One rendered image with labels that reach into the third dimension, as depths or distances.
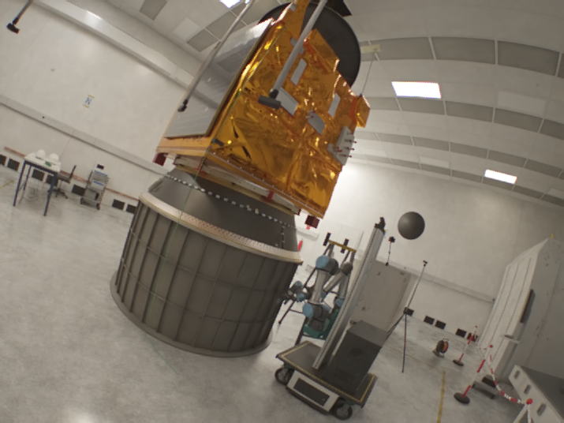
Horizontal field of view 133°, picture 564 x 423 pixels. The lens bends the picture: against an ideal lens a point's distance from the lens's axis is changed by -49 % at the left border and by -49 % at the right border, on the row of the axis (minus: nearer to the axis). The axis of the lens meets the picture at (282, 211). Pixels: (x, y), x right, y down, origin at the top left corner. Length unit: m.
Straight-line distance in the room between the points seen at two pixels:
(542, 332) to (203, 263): 6.36
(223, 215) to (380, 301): 3.93
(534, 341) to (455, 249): 4.65
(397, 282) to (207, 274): 3.94
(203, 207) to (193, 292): 0.78
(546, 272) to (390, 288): 3.70
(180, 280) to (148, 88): 6.20
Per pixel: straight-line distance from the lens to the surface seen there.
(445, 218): 9.44
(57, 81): 7.56
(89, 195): 6.98
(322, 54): 3.09
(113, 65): 7.62
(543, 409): 4.16
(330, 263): 2.04
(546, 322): 6.35
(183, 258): 2.23
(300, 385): 2.36
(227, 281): 2.25
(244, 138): 2.21
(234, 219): 2.23
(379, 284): 5.29
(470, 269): 9.18
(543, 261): 6.25
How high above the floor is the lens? 1.46
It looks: 3 degrees up
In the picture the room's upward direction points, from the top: 22 degrees clockwise
